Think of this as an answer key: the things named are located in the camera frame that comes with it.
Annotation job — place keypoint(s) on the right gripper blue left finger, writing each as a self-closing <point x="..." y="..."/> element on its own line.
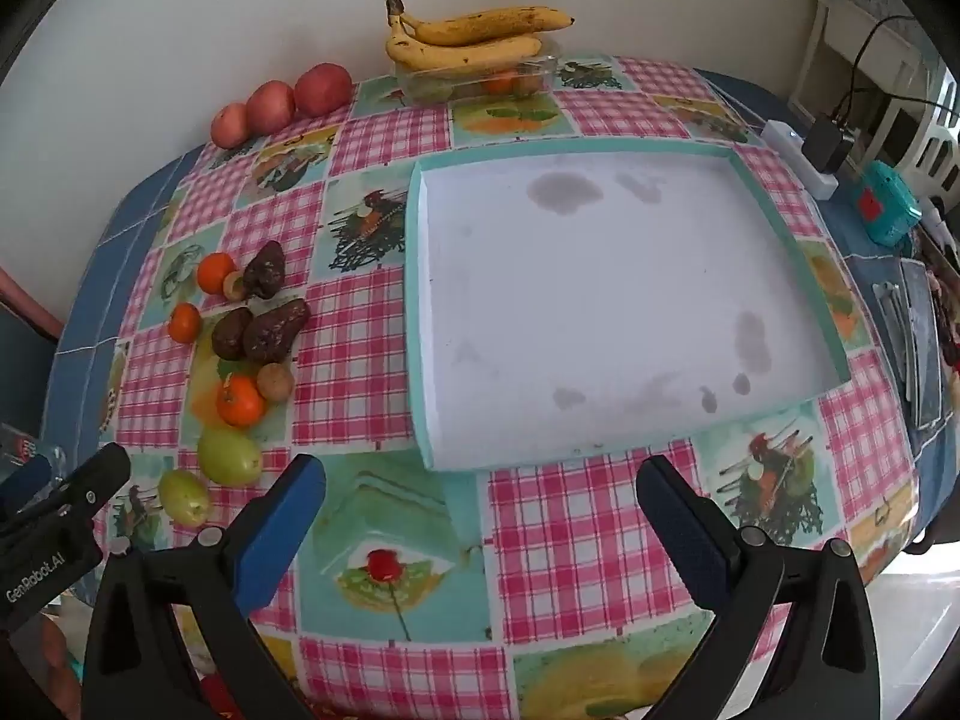
<point x="265" y="537"/>

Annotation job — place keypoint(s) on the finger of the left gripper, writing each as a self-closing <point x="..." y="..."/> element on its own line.
<point x="30" y="495"/>

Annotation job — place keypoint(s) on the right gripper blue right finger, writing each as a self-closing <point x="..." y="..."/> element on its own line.
<point x="695" y="534"/>

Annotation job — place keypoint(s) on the small green fruit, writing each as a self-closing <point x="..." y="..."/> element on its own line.
<point x="184" y="498"/>

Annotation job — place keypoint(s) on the large green fruit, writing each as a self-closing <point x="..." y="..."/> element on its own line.
<point x="229" y="457"/>

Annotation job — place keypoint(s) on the orange mandarin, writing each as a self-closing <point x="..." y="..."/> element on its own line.
<point x="239" y="402"/>
<point x="185" y="323"/>
<point x="212" y="271"/>

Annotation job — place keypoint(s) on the brown round longan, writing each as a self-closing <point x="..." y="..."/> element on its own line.
<point x="275" y="382"/>

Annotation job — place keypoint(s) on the small dark avocado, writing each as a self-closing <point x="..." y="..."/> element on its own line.
<point x="228" y="334"/>

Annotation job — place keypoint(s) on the long dark wrinkled avocado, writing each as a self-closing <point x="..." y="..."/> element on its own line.
<point x="268" y="338"/>

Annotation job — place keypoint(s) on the broad dark wrinkled avocado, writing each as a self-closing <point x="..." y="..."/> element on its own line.
<point x="265" y="274"/>

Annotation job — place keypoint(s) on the fruit pattern plaid tablecloth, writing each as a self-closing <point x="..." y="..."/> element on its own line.
<point x="534" y="591"/>

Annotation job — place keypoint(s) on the white teal-edged tray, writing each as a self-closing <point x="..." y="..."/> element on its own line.
<point x="572" y="297"/>

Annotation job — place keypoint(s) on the small red apple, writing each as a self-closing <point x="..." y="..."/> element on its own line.
<point x="229" y="128"/>

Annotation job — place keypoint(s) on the white power strip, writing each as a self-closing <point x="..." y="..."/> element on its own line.
<point x="788" y="144"/>

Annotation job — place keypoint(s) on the teal box red label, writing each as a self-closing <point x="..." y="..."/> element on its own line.
<point x="887" y="207"/>

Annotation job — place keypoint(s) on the middle red apple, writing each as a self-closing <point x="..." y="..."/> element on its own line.
<point x="270" y="108"/>

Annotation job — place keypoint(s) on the black charger plug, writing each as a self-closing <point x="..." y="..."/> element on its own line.
<point x="827" y="145"/>

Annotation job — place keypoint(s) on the large red apple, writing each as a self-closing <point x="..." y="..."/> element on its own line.
<point x="323" y="89"/>

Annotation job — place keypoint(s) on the white chair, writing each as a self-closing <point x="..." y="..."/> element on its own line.
<point x="884" y="65"/>

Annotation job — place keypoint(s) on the clear plastic fruit box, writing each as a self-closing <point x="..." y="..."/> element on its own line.
<point x="506" y="80"/>

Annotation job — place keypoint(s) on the lower yellow banana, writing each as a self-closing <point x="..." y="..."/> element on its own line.
<point x="418" y="56"/>

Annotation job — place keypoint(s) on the yellow banana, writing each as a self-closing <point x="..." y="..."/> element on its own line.
<point x="481" y="26"/>
<point x="418" y="56"/>

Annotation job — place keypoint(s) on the upper yellow banana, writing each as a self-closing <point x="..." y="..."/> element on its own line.
<point x="481" y="26"/>

